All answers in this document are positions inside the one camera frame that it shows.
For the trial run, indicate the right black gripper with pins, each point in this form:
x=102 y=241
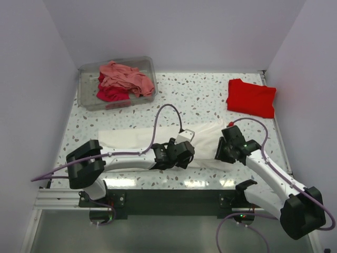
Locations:
x=219 y=155

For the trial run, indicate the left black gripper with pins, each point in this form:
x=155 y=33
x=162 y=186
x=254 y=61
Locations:
x=183 y=164

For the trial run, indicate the white printed t shirt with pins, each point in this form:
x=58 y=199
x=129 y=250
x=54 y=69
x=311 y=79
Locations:
x=205 y=143

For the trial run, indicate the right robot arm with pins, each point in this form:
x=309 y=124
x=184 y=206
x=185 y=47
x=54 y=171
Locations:
x=297 y=207

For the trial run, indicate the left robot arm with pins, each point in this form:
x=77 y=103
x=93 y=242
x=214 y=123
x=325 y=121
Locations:
x=86 y=163

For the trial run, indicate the bright red folded t shirt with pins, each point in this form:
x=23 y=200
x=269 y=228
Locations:
x=252 y=99

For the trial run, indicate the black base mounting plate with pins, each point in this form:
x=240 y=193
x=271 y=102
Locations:
x=122 y=203

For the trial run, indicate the clear plastic bin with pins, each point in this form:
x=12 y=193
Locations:
x=88 y=82

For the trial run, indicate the dark red t shirt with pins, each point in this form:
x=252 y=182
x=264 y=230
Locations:
x=111 y=93

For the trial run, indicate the pink t shirt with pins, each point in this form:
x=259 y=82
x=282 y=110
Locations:
x=114 y=75

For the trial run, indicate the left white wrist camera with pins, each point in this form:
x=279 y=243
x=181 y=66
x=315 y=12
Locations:
x=185 y=135

